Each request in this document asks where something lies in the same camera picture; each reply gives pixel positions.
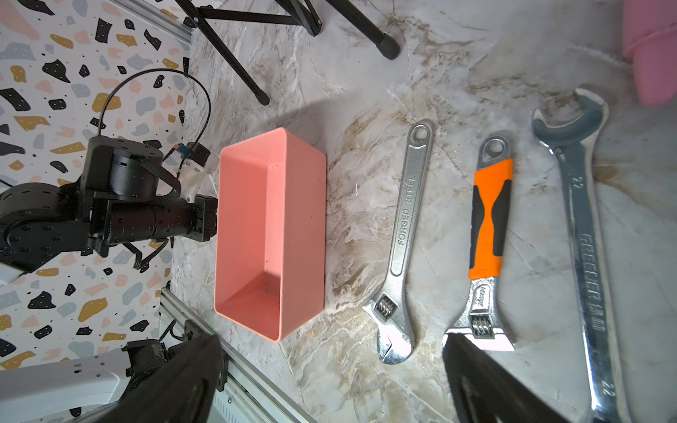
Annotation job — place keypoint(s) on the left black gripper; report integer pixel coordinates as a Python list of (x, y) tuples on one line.
[(118, 222)]

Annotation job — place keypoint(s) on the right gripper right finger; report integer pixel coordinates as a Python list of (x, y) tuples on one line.
[(483, 391)]

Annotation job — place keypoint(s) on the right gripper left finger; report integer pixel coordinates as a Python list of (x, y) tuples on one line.
[(181, 391)]

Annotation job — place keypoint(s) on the large silver adjustable wrench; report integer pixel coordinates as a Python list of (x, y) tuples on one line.
[(388, 307)]

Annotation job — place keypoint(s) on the pink plastic storage box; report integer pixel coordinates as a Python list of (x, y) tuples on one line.
[(270, 255)]

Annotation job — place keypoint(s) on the silver combination wrench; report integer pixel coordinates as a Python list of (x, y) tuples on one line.
[(572, 145)]

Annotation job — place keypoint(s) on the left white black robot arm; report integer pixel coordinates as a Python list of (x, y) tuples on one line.
[(124, 195)]

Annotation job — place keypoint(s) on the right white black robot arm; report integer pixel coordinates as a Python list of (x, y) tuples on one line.
[(37, 391)]

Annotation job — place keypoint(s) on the black perforated music stand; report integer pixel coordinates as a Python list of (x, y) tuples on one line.
[(273, 35)]

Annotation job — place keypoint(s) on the pink cylinder tube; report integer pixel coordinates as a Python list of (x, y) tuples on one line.
[(649, 41)]

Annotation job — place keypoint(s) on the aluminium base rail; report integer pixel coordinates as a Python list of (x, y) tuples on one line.
[(244, 394)]

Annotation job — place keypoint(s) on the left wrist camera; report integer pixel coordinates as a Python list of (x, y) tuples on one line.
[(198, 162)]

